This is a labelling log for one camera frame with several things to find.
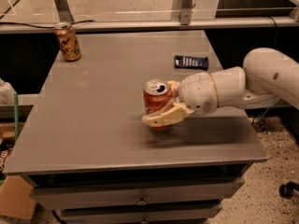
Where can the orange soda can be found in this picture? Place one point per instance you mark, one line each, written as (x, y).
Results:
(67, 40)

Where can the right metal frame post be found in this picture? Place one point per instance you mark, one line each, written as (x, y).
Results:
(186, 12)

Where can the left metal frame post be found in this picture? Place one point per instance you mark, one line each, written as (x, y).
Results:
(63, 10)

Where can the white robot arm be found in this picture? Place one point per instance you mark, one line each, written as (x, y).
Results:
(266, 76)

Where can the green pole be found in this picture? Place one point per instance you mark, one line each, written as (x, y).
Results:
(16, 116)

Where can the lower grey drawer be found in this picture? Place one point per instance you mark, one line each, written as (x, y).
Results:
(138, 214)

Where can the black chair caster wheel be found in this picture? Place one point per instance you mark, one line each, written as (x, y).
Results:
(287, 190)

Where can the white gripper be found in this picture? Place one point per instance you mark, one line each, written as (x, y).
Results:
(196, 92)

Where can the dark blue snack bar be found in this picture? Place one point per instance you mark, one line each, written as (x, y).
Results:
(190, 62)

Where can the red coke can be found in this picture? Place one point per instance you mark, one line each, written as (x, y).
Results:
(156, 94)

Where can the upper grey drawer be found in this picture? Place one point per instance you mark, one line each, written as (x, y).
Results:
(138, 194)

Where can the white plastic bag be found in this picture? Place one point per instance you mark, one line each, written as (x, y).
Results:
(7, 93)

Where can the metal frame post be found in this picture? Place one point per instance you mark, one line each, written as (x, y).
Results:
(186, 12)
(63, 10)

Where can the grey drawer cabinet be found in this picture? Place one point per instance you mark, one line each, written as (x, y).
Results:
(85, 128)

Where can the cardboard box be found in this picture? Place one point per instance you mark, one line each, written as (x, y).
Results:
(15, 200)

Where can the grey drawer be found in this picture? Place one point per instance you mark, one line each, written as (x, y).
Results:
(138, 214)
(138, 194)

